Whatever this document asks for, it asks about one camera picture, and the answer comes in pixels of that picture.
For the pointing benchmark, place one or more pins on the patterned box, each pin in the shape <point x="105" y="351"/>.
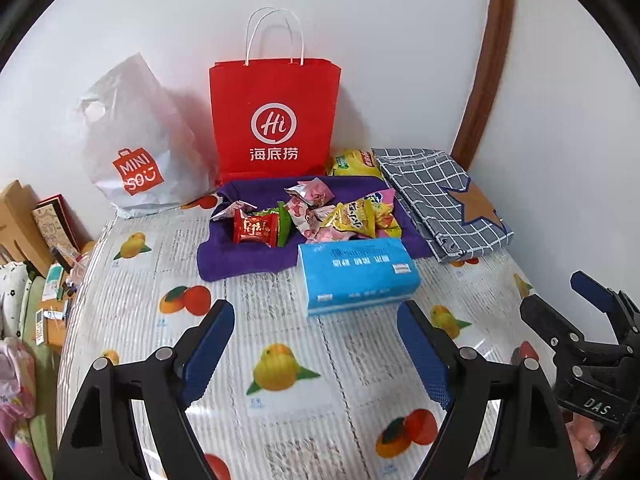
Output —
<point x="50" y="222"/>

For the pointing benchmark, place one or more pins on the purple towel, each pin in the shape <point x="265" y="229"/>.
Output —
<point x="240" y="260"/>

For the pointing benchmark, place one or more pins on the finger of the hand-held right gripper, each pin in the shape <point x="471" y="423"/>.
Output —
<point x="595" y="290"/>
<point x="547" y="317"/>

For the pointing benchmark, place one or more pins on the green cloth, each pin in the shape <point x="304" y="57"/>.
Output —
<point x="32" y="305"/>

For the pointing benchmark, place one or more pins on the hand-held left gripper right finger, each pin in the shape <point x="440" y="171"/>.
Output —
<point x="425" y="355"/>

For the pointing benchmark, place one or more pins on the person's right hand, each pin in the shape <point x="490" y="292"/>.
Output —
<point x="585" y="437"/>

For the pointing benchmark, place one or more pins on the pink cloth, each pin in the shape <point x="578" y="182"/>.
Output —
<point x="15" y="395"/>

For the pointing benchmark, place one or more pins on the small teal box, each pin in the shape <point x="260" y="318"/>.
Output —
<point x="56" y="282"/>

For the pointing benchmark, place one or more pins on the brown wooden door frame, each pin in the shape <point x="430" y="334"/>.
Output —
<point x="492" y="35"/>

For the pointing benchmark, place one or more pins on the blue tissue pack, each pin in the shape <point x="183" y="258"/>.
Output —
<point x="355" y="270"/>

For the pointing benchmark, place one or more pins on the pile of snack packets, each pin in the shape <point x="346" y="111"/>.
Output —
<point x="345" y="217"/>

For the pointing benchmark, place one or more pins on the large yellow snack bag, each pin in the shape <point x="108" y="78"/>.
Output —
<point x="350" y="162"/>

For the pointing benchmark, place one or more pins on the grey checked star cloth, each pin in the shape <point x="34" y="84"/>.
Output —
<point x="425" y="195"/>

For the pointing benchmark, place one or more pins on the fruit print tablecloth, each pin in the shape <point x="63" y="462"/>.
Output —
<point x="320" y="432"/>

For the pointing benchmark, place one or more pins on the cardboard box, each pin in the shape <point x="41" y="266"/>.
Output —
<point x="52" y="330"/>

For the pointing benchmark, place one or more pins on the white floral cloth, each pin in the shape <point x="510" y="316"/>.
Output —
<point x="10" y="290"/>

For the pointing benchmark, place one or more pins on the white plastic bag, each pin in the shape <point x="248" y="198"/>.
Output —
<point x="140" y="125"/>

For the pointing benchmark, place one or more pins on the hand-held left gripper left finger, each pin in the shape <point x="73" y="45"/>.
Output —
<point x="207" y="350"/>

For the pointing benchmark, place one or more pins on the red paper bag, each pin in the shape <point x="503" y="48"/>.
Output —
<point x="275" y="100"/>

